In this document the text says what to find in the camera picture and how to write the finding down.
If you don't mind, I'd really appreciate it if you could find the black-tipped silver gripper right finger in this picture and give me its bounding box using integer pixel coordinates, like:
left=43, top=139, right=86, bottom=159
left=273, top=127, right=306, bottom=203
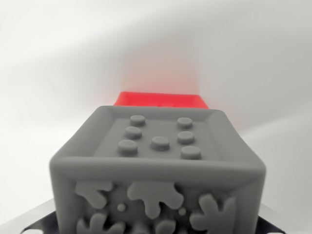
left=255, top=203, right=312, bottom=234

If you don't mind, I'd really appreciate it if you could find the grey embossed cube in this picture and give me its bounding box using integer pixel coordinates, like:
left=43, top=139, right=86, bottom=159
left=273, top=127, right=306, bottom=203
left=48, top=105, right=266, bottom=234

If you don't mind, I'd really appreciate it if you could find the red cube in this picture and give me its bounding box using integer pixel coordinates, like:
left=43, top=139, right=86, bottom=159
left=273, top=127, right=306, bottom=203
left=113, top=91, right=210, bottom=110

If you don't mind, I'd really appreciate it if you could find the black-tipped silver gripper left finger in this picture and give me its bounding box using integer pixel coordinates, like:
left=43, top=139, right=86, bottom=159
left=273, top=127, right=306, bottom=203
left=0, top=197, right=60, bottom=234

